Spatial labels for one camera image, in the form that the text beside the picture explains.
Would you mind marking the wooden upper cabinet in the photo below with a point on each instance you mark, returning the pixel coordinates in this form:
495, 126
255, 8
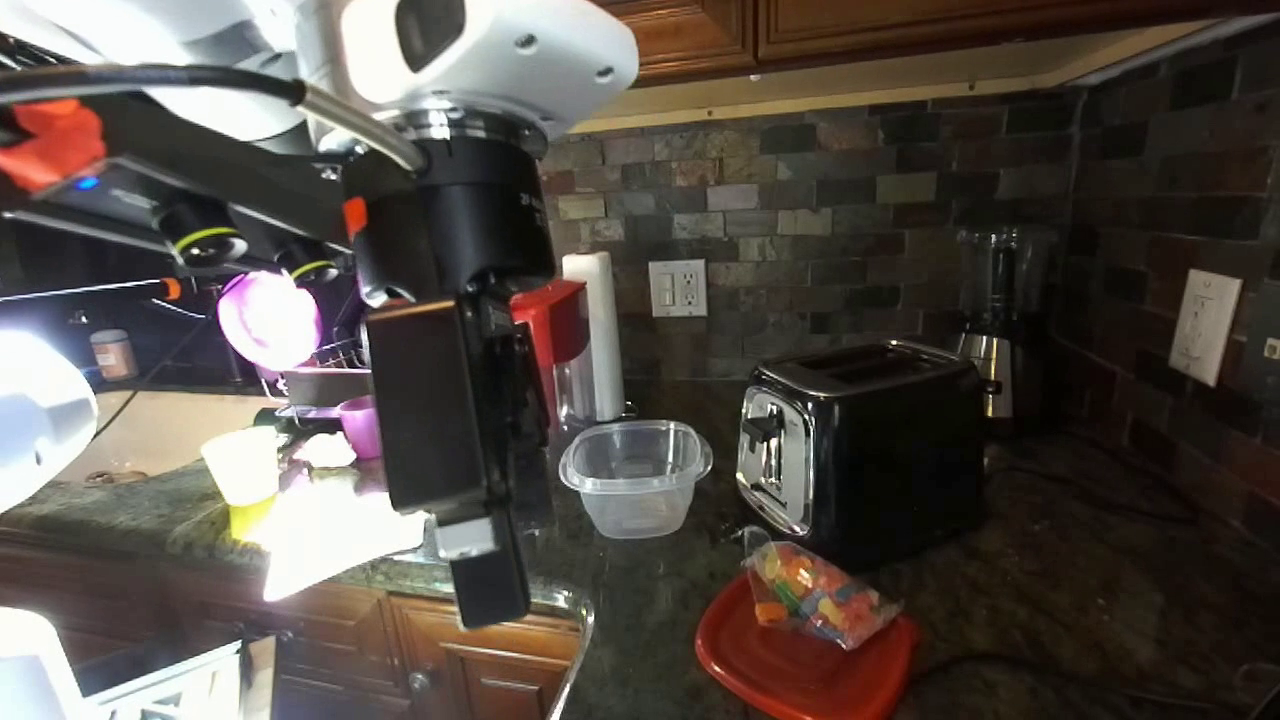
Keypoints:
935, 32

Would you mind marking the yellow-green plastic cup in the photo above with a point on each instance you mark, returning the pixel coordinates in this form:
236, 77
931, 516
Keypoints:
248, 520

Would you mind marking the small wall outlet plate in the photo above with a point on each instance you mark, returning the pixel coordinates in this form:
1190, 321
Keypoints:
1271, 349

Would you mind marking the black chrome toaster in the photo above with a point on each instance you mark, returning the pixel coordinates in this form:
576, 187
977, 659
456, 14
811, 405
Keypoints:
867, 441

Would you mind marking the small white dish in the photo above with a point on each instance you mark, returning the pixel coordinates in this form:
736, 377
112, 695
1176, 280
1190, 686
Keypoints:
327, 448

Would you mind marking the white wall outlet plate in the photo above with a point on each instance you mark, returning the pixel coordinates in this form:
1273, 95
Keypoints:
1207, 324

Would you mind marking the white wall switch plate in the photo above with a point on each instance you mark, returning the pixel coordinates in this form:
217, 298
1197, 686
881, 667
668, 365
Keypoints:
676, 291

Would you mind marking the purple plastic cup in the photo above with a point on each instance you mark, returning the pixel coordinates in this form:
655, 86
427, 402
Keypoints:
363, 425

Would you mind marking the dish rack with dishes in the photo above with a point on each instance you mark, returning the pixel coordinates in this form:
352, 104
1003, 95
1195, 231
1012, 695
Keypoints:
327, 381

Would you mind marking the clear bag of gummy bears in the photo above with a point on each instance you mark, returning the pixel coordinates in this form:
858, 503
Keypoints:
818, 592

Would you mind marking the white plastic cup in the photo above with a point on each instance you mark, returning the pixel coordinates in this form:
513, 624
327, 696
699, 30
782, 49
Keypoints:
240, 467

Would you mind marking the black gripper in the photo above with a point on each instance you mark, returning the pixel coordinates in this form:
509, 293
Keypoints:
444, 332

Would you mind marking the white paper sheet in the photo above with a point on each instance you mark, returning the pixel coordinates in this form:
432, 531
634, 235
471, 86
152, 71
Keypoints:
333, 535

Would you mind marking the red lid water pitcher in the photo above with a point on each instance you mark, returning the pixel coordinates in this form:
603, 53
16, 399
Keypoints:
561, 355

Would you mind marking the small white jar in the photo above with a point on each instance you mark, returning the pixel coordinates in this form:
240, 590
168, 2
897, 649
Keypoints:
112, 355

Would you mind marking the purple round bowl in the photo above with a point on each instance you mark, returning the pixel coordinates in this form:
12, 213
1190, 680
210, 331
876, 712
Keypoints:
270, 321

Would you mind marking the white paper towel roll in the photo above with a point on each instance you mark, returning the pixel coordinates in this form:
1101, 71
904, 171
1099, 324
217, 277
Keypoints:
606, 332

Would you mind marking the black wrist camera orange mount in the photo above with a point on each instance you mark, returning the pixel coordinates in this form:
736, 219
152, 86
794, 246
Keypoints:
54, 143

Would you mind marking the clear plastic container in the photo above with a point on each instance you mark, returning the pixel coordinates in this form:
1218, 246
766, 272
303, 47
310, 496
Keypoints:
638, 480

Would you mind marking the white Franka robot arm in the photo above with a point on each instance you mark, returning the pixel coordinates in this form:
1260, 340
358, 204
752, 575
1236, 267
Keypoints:
482, 53

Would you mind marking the red plate with food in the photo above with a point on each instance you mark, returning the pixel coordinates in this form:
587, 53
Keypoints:
801, 672

